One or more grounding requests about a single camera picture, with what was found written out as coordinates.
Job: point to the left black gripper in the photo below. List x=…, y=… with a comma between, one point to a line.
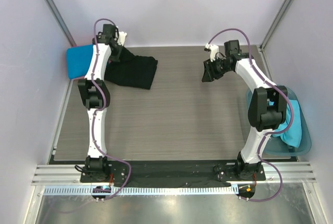
x=116, y=58

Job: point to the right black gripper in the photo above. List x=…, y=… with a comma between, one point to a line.
x=211, y=67

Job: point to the black t shirt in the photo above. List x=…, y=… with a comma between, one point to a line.
x=132, y=70

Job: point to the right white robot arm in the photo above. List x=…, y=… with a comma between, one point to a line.
x=246, y=67

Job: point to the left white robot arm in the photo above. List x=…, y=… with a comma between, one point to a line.
x=95, y=96

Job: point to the folded blue t shirt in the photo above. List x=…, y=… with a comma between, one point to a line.
x=78, y=60

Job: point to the translucent blue plastic bin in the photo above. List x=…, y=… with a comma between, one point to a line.
x=301, y=140

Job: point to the crumpled light blue t shirt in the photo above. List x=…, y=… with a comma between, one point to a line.
x=293, y=135

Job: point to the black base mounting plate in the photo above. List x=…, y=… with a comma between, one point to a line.
x=171, y=173

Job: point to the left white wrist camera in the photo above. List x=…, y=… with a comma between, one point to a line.
x=121, y=37

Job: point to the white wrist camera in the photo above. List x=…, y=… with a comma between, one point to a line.
x=213, y=50
x=121, y=37

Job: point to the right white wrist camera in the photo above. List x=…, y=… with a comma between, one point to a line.
x=213, y=50

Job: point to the left aluminium corner post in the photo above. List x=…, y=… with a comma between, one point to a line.
x=59, y=19

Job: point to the aluminium corner post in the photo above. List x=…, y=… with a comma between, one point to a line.
x=59, y=19
x=276, y=22

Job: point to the aluminium frame rail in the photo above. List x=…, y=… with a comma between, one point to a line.
x=289, y=172

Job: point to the right aluminium corner post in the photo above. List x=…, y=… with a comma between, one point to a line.
x=276, y=22

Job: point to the white slotted cable duct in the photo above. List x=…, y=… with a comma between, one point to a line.
x=104, y=191

